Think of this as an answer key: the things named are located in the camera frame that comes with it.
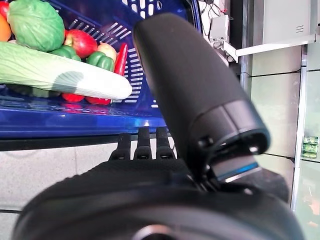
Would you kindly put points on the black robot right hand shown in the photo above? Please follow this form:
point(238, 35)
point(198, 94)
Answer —
point(190, 80)

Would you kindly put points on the toy napa cabbage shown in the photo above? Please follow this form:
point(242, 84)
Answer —
point(50, 70)

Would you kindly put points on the blue plastic shopping basket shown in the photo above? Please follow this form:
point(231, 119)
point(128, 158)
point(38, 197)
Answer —
point(75, 122)

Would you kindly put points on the red toy chili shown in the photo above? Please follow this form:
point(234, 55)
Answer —
point(121, 60)

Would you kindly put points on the peach coloured toy apple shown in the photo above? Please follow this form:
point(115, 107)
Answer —
point(108, 52)

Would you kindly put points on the green toy bell pepper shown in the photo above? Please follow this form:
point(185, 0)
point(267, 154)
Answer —
point(66, 53)
point(100, 62)

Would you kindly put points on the white low cabinet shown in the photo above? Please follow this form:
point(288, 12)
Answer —
point(280, 20)

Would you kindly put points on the red toy apple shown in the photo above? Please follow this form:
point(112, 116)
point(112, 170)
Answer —
point(81, 43)

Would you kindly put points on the green printed packet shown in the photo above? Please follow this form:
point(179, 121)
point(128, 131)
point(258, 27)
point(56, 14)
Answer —
point(311, 147)

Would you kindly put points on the dark green toy cucumber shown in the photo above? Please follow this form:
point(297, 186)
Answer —
point(32, 91)

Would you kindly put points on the round green toy cabbage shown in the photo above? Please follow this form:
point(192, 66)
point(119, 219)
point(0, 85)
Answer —
point(35, 25)

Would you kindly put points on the orange toy fruit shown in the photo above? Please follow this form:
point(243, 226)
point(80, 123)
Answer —
point(4, 28)

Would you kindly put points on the small red toy fruit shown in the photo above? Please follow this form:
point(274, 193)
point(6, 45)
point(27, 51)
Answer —
point(3, 10)

